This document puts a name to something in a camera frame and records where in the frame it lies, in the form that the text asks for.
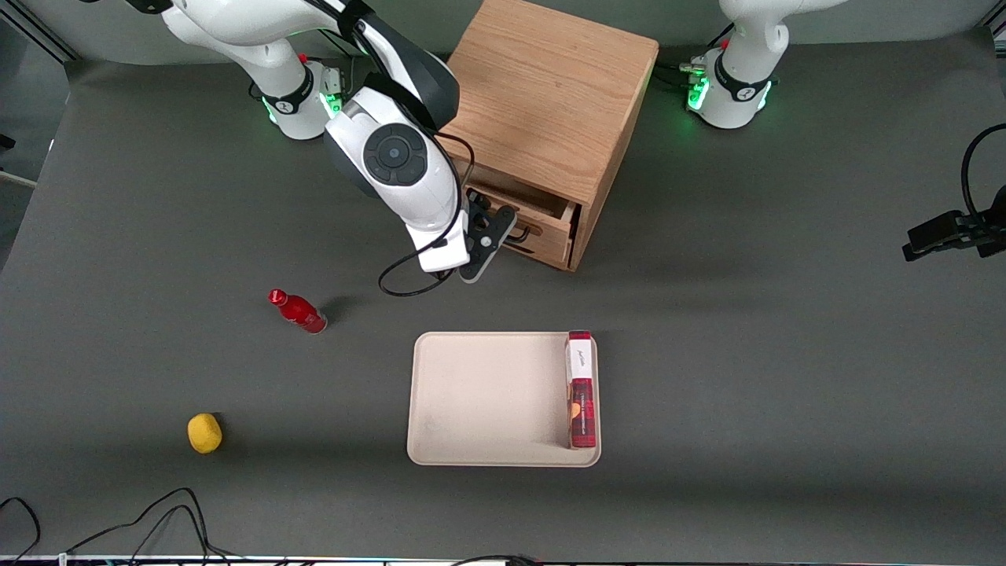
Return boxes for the beige plastic tray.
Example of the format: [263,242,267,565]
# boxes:
[406,331,602,468]

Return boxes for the aluminium frame rail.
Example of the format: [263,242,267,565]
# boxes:
[0,0,79,64]

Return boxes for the thin black floor cable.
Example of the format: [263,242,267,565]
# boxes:
[67,487,240,564]
[0,497,42,564]

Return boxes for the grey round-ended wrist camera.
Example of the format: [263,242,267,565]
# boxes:
[458,204,520,284]

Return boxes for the wooden drawer cabinet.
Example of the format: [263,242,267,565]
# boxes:
[436,0,660,273]

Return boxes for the black arm base cables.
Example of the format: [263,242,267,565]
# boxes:
[655,31,736,89]

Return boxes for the red and white carton box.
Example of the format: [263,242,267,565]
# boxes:
[565,330,598,450]

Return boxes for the yellow lemon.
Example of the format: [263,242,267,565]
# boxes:
[187,413,223,454]

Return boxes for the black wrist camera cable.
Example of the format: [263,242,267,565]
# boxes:
[378,130,477,298]

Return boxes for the wooden drawer with black handle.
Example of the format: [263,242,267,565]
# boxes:
[465,182,582,266]
[523,248,574,271]

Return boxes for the red plastic bottle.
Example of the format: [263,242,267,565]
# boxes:
[268,289,329,335]

